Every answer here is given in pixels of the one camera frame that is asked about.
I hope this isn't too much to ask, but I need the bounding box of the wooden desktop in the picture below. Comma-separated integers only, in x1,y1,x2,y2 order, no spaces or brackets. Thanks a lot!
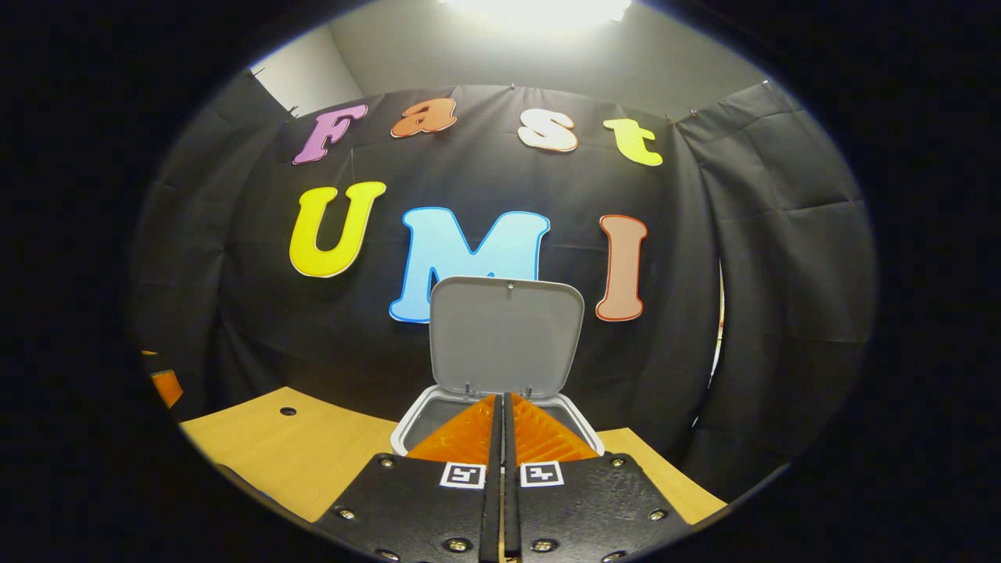
180,387,728,525

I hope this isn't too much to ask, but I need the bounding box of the white desktop garbage bin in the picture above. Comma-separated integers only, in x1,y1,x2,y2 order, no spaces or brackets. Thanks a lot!
389,275,605,458

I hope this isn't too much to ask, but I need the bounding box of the black backdrop cloth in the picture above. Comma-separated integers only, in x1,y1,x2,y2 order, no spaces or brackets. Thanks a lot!
129,70,877,501

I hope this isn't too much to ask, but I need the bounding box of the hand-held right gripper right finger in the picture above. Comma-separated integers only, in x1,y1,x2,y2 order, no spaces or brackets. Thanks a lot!
504,392,693,563

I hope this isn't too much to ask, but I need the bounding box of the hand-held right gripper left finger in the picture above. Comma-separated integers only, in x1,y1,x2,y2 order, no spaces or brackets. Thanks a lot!
313,393,504,563

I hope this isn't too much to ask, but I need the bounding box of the long ceiling light panel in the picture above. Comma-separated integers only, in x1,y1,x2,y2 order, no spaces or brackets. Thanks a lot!
438,0,634,24

